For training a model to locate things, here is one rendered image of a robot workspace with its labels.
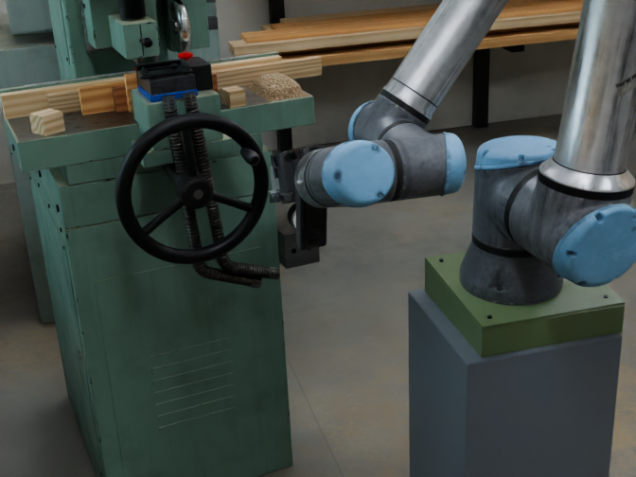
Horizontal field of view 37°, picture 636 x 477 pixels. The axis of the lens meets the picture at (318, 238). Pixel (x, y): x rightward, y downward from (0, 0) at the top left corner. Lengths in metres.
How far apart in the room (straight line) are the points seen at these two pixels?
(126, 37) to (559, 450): 1.16
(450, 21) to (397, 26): 2.64
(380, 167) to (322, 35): 2.74
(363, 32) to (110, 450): 2.40
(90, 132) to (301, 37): 2.23
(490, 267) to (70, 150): 0.82
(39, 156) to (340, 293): 1.50
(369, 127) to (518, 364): 0.52
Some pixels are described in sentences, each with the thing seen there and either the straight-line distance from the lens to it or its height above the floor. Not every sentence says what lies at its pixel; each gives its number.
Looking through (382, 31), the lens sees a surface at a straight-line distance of 4.07.
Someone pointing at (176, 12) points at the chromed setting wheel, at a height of 1.06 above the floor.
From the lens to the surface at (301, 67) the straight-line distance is 2.14.
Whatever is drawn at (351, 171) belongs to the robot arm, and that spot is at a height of 0.98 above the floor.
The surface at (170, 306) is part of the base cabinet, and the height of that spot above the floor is 0.50.
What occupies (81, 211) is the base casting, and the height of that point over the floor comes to 0.74.
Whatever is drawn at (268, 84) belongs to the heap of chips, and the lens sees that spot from 2.00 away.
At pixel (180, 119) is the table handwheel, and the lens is 1.71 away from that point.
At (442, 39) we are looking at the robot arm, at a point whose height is 1.11.
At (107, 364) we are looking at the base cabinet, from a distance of 2.06.
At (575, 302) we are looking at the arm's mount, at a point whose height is 0.61.
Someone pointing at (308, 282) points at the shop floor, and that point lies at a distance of 3.22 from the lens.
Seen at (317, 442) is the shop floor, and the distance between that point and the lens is 2.43.
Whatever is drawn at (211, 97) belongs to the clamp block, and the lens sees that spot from 1.81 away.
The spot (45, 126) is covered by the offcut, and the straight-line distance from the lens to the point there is 1.86.
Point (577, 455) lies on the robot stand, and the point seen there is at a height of 0.31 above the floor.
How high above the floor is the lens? 1.41
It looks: 23 degrees down
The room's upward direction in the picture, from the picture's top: 3 degrees counter-clockwise
